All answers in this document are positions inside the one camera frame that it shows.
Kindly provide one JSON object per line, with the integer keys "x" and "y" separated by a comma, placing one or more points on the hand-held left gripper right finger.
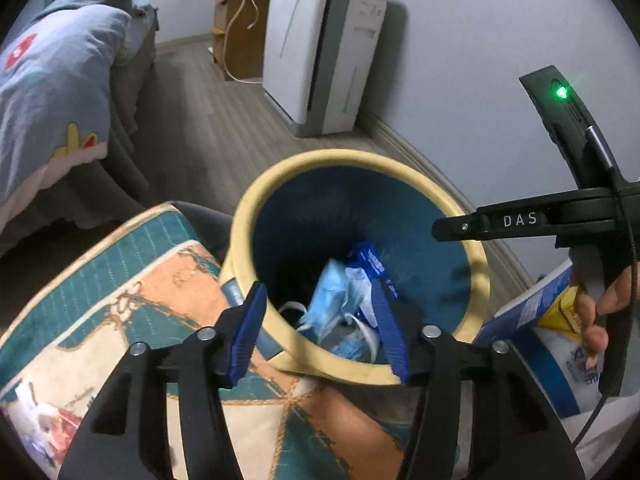
{"x": 387, "y": 330}

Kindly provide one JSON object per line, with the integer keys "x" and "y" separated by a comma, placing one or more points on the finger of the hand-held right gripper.
{"x": 455, "y": 227}

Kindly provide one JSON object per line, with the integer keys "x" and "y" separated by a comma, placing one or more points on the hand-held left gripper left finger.
{"x": 245, "y": 332}

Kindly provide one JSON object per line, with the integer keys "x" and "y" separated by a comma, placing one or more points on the yellow rimmed teal waste bin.
{"x": 430, "y": 270}

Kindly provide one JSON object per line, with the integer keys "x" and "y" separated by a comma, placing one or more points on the blue snack packet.
{"x": 372, "y": 260}

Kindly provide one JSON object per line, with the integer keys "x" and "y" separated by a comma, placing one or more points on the person's right hand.
{"x": 617, "y": 292}

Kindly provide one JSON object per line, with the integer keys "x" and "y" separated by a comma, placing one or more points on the grey stool seat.
{"x": 210, "y": 230}

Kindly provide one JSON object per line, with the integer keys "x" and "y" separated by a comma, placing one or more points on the patterned teal orange cushion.
{"x": 125, "y": 320}

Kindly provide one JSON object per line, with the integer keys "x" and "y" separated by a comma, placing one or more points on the blue white packaging bag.
{"x": 550, "y": 375}

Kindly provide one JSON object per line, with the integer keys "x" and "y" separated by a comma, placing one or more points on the white air purifier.
{"x": 320, "y": 50}

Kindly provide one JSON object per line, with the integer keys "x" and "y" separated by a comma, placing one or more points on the wooden cabinet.
{"x": 245, "y": 35}

